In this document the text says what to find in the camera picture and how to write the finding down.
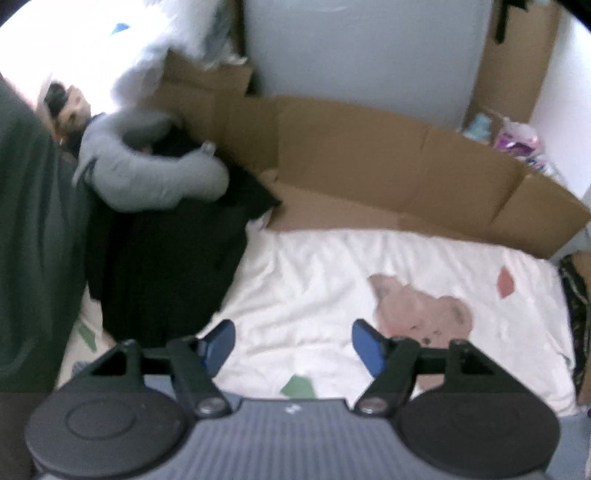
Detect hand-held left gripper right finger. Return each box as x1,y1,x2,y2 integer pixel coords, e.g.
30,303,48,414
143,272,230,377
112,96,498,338
352,318,509,418

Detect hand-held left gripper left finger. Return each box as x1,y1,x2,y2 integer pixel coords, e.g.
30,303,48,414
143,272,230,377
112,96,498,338
85,318,237,418

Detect black clothes pile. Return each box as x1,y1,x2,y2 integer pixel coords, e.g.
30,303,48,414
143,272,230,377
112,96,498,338
85,120,282,349

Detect cream bear print blanket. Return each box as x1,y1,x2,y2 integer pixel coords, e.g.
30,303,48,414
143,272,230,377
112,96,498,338
55,226,578,416

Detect grey neck pillow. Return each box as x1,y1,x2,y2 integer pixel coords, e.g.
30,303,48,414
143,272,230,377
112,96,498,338
73,108,229,213

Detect flat cardboard sheet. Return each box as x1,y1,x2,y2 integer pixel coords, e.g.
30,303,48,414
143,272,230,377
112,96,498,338
152,48,591,259

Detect black patterned garment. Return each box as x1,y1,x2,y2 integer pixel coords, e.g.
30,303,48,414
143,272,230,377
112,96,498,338
558,253,591,407

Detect dark green duvet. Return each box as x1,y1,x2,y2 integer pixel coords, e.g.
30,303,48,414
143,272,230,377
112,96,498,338
0,76,93,393

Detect purple and white refill bag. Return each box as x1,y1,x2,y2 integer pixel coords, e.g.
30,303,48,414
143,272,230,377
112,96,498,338
496,122,561,181

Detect plush doll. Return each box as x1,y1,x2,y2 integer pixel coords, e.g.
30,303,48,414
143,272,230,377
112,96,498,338
39,80,93,144

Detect grey upright panel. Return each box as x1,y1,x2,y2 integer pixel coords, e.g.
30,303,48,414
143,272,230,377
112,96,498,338
242,0,495,132

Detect upright cardboard box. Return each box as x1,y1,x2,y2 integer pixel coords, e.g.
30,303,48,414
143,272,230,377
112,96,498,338
464,0,561,125

